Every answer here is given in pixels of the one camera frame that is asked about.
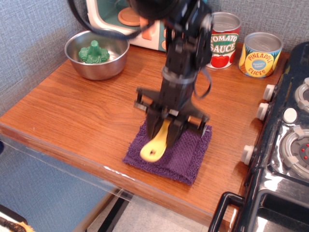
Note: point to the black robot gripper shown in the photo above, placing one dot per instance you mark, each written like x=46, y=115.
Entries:
x=172, y=101

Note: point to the yellow toy dish brush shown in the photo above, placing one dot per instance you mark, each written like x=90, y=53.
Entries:
x=157, y=148

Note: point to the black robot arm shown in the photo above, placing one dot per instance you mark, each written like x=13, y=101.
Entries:
x=188, y=45

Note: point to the purple folded cloth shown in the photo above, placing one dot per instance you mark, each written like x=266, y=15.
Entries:
x=181, y=162

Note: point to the silver metal bowl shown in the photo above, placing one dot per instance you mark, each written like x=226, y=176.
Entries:
x=117, y=49

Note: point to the green toy broccoli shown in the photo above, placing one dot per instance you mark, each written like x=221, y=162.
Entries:
x=94, y=54

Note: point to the tomato sauce can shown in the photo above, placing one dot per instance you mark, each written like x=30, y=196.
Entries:
x=224, y=39

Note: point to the orange microwave turntable plate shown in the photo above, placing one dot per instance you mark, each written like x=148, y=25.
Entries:
x=129, y=17

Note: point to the teal toy microwave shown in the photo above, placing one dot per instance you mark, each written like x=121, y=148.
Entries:
x=159, y=20

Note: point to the pineapple slices can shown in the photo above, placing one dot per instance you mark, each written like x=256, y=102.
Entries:
x=260, y=54

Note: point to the black toy stove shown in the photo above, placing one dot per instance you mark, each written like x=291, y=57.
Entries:
x=276, y=197

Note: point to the orange furry object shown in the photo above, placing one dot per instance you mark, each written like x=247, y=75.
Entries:
x=8, y=224

